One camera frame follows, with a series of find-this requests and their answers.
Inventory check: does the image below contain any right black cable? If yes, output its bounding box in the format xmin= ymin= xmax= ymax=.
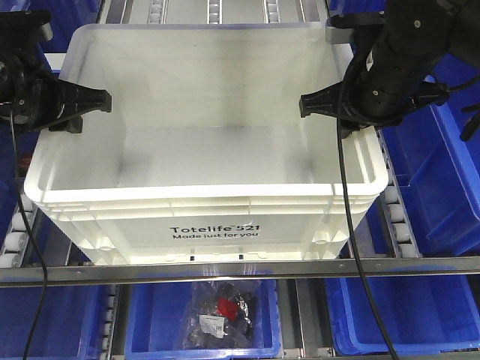
xmin=336 ymin=55 xmax=399 ymax=360

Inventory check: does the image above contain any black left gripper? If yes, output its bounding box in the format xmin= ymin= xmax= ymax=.
xmin=1 ymin=52 xmax=112 ymax=134

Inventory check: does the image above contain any blue bin upper left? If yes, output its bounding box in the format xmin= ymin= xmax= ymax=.
xmin=0 ymin=0 xmax=104 ymax=245

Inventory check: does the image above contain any roller track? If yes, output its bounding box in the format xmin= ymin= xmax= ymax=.
xmin=1 ymin=193 xmax=37 ymax=269
xmin=376 ymin=130 xmax=423 ymax=259

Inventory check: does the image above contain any left roller track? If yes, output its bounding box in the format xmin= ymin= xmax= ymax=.
xmin=1 ymin=193 xmax=37 ymax=269

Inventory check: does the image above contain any blue bin lower middle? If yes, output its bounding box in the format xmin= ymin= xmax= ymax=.
xmin=124 ymin=280 xmax=281 ymax=359

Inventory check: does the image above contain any left shelf front metal rail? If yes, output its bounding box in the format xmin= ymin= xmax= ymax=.
xmin=47 ymin=256 xmax=479 ymax=287

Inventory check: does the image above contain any bag of parts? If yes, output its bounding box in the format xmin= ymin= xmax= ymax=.
xmin=178 ymin=280 xmax=260 ymax=350

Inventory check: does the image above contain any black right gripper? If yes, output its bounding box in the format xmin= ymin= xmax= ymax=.
xmin=299 ymin=67 xmax=450 ymax=138

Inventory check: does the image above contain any blue bin lower left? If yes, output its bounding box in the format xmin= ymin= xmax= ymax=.
xmin=1 ymin=286 xmax=108 ymax=359

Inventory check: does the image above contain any blue bin lower right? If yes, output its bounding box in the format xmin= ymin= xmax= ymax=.
xmin=325 ymin=275 xmax=479 ymax=356

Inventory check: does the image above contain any right roller track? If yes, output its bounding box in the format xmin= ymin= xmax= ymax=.
xmin=376 ymin=130 xmax=423 ymax=259

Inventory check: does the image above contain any blue bin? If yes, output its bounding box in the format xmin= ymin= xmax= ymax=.
xmin=1 ymin=286 xmax=108 ymax=359
xmin=0 ymin=0 xmax=104 ymax=245
xmin=325 ymin=275 xmax=479 ymax=356
xmin=329 ymin=0 xmax=480 ymax=256
xmin=124 ymin=280 xmax=281 ymax=359

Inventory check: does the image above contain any white plastic Totelife tote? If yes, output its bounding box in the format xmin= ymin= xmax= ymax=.
xmin=24 ymin=22 xmax=389 ymax=265

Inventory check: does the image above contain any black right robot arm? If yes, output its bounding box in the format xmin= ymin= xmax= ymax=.
xmin=299 ymin=1 xmax=479 ymax=137

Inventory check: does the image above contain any blue bin upper right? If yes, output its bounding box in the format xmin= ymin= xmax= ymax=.
xmin=329 ymin=0 xmax=480 ymax=256

